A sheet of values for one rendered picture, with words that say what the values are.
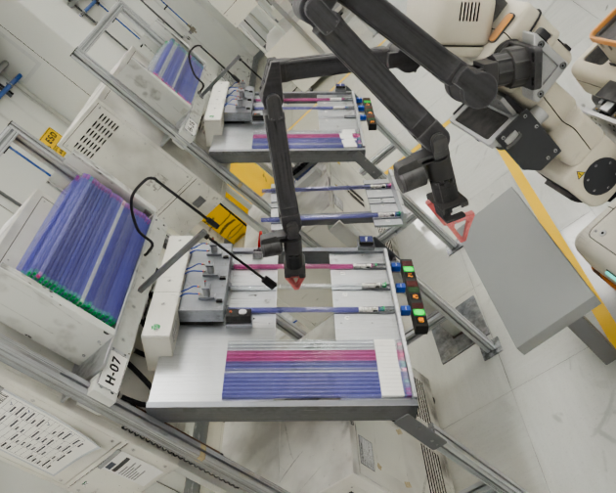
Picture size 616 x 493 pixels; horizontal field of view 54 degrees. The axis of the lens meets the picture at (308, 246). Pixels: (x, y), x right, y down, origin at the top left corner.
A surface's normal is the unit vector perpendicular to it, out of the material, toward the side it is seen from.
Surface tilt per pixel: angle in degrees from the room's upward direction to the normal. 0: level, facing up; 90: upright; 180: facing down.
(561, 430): 0
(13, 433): 90
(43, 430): 91
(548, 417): 0
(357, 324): 45
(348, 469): 0
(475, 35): 90
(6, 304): 90
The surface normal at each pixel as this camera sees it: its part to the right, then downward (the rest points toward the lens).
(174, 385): 0.01, -0.81
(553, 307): -0.70, -0.57
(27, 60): 0.02, 0.59
